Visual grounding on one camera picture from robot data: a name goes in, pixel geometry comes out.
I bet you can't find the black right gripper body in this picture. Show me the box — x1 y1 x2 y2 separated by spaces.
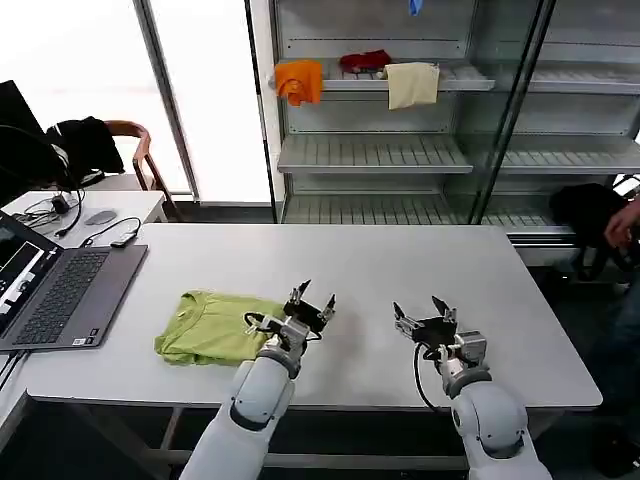
413 315 459 348

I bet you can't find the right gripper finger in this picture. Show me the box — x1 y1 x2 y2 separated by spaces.
431 295 458 326
392 301 424 337

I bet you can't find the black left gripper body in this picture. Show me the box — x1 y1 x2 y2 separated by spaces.
283 299 331 334

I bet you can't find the green t-shirt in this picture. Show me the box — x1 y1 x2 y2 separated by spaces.
153 289 289 368

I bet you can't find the person's hand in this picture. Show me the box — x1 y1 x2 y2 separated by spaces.
603 197 640 250

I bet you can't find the grey metal shelf rack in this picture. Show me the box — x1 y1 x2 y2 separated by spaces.
244 0 640 269

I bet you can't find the black bag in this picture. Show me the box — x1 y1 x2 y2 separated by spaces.
548 182 640 286

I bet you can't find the person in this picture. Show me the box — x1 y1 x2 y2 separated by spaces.
589 194 640 480

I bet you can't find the small white desk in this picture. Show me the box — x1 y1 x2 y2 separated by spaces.
0 190 169 251

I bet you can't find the brown wooden chair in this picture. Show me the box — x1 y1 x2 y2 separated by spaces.
102 119 184 224

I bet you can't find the grey laptop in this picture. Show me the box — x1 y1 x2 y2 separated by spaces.
0 209 150 354

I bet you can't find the black garment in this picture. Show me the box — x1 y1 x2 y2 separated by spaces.
45 116 125 176

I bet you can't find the black monitor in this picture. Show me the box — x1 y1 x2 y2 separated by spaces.
0 80 66 206

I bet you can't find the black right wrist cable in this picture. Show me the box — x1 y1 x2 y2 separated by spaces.
411 342 451 414

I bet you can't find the black cable with adapter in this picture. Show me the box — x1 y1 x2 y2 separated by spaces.
79 217 142 250

